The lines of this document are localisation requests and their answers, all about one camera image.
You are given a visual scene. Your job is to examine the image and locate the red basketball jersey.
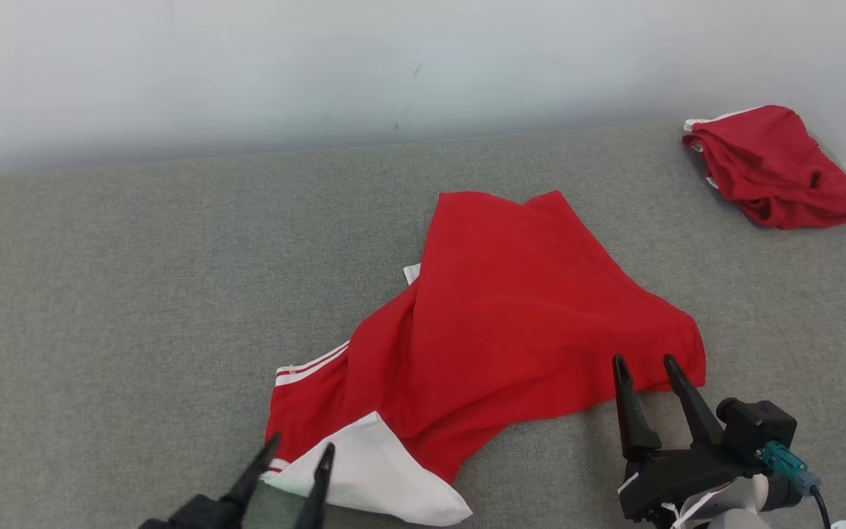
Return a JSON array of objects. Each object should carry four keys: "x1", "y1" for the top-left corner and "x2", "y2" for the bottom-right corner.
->
[{"x1": 264, "y1": 190, "x2": 708, "y2": 528}]

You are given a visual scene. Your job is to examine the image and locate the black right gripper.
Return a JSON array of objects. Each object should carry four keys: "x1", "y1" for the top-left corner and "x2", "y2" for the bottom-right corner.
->
[{"x1": 612, "y1": 354, "x2": 762, "y2": 524}]

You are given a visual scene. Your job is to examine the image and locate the red shorts with white panel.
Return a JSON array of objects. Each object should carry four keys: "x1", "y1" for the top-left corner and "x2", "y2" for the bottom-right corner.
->
[{"x1": 682, "y1": 104, "x2": 846, "y2": 231}]

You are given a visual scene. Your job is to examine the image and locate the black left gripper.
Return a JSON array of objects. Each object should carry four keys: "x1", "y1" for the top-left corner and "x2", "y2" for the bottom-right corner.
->
[{"x1": 138, "y1": 432, "x2": 336, "y2": 529}]

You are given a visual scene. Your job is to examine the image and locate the black cable with teal plug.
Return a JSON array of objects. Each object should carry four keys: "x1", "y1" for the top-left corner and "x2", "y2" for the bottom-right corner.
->
[{"x1": 761, "y1": 441, "x2": 846, "y2": 529}]

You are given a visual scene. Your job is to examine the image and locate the thin white red wire bundle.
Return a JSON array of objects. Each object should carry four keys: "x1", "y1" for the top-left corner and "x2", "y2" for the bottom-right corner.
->
[{"x1": 662, "y1": 485, "x2": 726, "y2": 529}]

